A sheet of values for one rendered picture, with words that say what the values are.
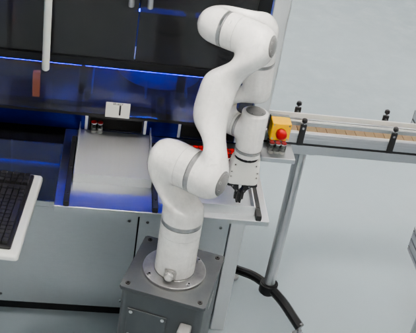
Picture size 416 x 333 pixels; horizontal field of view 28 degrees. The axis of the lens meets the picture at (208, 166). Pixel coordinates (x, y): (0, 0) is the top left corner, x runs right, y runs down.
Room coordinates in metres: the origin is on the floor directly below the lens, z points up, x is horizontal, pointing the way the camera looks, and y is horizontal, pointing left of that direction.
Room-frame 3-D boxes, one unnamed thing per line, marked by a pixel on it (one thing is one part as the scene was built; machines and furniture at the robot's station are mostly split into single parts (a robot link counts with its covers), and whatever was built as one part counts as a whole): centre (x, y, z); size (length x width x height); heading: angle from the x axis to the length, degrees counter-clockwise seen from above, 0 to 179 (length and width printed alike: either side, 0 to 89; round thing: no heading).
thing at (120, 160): (2.44, 0.33, 0.90); 0.34 x 0.26 x 0.04; 9
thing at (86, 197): (2.40, 0.15, 0.87); 0.70 x 0.48 x 0.02; 99
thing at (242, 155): (2.25, -0.12, 1.11); 0.09 x 0.08 x 0.03; 99
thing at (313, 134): (2.83, -0.49, 0.92); 0.69 x 0.16 x 0.16; 99
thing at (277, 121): (2.65, -0.23, 1.00); 0.08 x 0.07 x 0.07; 9
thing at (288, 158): (2.69, -0.24, 0.87); 0.14 x 0.13 x 0.02; 9
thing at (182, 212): (1.93, 0.08, 1.16); 0.19 x 0.12 x 0.24; 64
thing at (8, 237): (2.14, 0.64, 0.82); 0.40 x 0.14 x 0.02; 5
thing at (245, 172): (2.25, -0.11, 1.05); 0.10 x 0.08 x 0.11; 99
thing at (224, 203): (2.38, -0.02, 0.90); 0.34 x 0.26 x 0.04; 9
